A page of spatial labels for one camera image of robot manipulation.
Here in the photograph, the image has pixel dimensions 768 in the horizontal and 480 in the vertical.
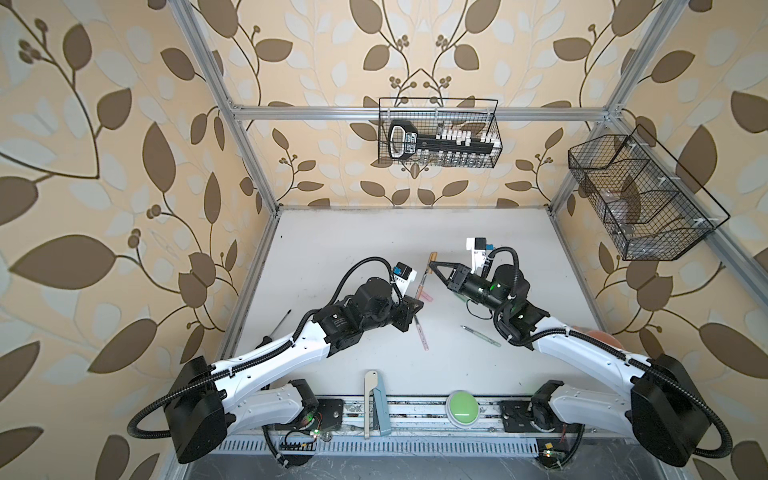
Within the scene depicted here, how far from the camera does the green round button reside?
0.74 meters

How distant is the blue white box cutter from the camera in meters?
0.72

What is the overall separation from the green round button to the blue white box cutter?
0.16 metres
